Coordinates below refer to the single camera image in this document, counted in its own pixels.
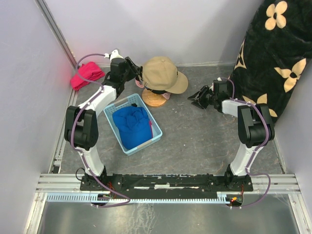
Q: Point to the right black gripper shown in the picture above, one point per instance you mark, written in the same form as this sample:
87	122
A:
200	96

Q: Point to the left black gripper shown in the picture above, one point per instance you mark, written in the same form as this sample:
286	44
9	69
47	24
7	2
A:
134	69

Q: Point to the tan cap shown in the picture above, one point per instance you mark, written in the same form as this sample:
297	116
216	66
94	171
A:
161	74

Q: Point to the pink cap with R logo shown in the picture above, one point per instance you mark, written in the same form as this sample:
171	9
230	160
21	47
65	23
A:
140	85

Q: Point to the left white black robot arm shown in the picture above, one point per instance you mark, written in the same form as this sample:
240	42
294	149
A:
81	122

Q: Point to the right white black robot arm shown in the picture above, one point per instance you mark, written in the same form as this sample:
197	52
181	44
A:
254	122

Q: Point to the wooden hat stand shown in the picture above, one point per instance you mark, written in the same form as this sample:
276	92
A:
153	100

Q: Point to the light blue plastic basket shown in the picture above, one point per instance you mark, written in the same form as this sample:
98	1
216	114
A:
132	100

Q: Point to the red cloth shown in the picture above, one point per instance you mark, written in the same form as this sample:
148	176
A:
90	71

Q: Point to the colourful cap in basket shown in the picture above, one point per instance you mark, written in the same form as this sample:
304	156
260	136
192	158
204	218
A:
134	126

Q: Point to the black floral blanket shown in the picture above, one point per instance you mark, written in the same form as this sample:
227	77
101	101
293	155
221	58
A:
275	51

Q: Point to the aluminium corner profile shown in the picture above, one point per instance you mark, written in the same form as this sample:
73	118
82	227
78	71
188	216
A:
43	7

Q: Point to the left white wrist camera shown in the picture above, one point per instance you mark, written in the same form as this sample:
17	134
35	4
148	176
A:
113	55

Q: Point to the light blue cable duct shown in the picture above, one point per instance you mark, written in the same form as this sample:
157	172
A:
102	198

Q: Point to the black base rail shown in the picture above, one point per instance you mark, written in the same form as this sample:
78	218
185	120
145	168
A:
166	186

